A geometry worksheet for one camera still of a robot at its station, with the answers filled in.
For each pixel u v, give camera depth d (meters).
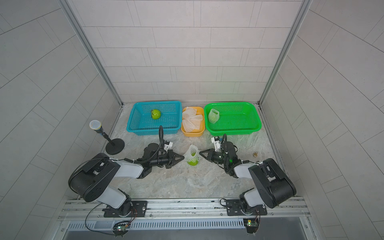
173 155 0.77
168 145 0.82
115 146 0.93
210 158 0.74
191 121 1.02
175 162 0.77
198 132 0.96
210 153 0.76
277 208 0.42
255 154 0.89
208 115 1.02
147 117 1.08
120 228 0.64
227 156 0.68
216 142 0.80
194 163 0.82
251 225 0.68
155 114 1.02
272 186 0.43
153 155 0.67
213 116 1.00
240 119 1.06
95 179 0.43
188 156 0.79
